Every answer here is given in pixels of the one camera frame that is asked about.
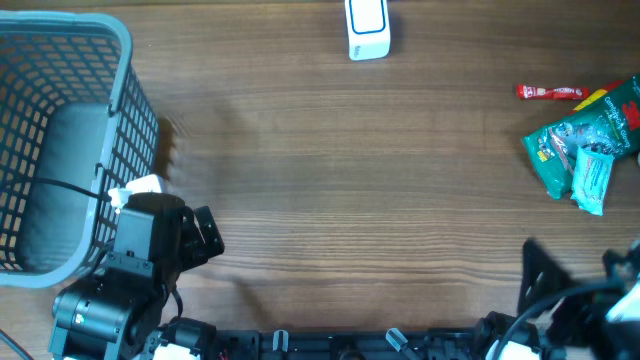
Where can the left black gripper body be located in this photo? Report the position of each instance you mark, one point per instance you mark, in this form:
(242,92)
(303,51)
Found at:
(188,246)

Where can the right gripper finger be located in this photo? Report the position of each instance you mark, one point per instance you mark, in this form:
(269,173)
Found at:
(623,267)
(542,276)

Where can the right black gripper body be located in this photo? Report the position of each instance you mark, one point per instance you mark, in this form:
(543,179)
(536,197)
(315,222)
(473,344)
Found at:
(582,321)

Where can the mint green tissue pack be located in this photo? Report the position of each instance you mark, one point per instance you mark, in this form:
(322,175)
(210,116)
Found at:
(590,180)

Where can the green 3M gloves package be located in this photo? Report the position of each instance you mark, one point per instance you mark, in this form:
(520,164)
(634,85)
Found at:
(609,125)

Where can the red sauce bottle green cap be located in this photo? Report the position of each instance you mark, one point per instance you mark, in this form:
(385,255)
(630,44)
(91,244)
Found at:
(597,95)

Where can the red Nescafe coffee stick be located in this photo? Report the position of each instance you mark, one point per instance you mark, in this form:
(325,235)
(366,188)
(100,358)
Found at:
(528,92)

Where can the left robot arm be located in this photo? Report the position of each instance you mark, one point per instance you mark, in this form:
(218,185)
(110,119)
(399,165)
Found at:
(110,312)

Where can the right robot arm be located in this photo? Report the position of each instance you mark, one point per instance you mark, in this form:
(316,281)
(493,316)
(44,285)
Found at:
(525,336)

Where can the white barcode scanner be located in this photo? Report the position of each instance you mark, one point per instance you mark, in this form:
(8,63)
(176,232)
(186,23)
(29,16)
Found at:
(368,29)

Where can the grey plastic mesh basket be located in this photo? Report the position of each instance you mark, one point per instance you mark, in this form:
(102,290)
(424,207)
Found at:
(75,122)

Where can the black aluminium mounting rail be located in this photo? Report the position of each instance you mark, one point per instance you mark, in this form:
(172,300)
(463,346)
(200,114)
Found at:
(284,345)

